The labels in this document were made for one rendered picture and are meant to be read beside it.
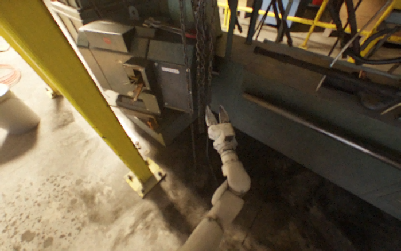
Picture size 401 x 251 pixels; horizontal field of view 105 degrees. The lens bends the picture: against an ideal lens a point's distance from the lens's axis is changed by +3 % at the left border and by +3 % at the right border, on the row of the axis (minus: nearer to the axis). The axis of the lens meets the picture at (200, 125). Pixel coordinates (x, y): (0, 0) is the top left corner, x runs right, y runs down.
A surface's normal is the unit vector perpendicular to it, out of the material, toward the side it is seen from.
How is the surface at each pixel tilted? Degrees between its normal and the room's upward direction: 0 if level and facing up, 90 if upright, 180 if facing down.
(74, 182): 0
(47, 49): 90
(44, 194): 0
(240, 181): 2
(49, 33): 90
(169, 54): 45
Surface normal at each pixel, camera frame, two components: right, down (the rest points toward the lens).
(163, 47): -0.25, 0.07
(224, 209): 0.22, -0.79
